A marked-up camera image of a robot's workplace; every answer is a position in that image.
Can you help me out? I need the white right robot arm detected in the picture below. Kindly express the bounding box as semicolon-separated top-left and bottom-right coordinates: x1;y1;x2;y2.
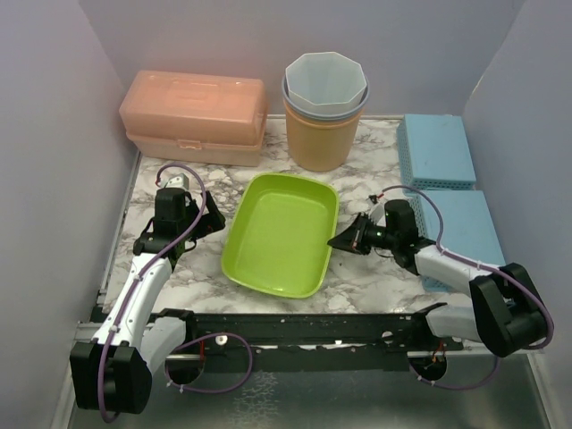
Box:
328;199;553;358

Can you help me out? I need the blue-grey round bin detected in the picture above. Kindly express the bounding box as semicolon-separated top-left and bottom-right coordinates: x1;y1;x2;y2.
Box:
281;75;370;122

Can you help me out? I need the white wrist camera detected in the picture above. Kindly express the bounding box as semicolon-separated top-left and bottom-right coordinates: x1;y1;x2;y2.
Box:
161;173;189;191
367;193;385;224

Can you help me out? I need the small blue perforated basket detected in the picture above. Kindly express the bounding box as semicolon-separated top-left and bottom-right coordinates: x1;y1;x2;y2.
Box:
407;190;506;265

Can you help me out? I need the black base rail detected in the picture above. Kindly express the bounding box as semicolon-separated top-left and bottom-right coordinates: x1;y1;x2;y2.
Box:
166;311;463;373

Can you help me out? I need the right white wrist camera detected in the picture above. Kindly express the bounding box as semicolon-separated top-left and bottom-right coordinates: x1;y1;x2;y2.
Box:
367;193;385;224

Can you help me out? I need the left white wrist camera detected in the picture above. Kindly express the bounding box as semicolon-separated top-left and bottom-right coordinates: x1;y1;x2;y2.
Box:
161;173;189;191

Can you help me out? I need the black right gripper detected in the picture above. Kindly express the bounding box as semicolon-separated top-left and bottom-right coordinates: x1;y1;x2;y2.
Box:
329;212;399;256

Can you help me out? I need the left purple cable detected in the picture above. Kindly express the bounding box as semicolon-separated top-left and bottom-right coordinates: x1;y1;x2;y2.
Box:
97;163;254;424

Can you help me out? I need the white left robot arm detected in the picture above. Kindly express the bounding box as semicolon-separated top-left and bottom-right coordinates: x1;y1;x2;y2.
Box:
70;187;225;423

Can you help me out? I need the orange round bin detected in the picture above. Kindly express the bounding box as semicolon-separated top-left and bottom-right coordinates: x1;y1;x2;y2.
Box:
283;102;362;172

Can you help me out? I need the large blue perforated basket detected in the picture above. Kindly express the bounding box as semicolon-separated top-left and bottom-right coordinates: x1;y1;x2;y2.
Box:
396;114;476;190

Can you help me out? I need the orange plastic toolbox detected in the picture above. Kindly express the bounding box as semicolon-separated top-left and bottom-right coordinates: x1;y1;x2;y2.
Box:
119;71;267;167

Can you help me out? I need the green plastic tray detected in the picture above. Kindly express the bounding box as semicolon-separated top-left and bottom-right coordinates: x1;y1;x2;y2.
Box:
221;172;339;299

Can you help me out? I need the white faceted bin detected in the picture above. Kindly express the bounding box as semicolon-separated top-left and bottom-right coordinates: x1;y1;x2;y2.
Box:
285;52;367;115

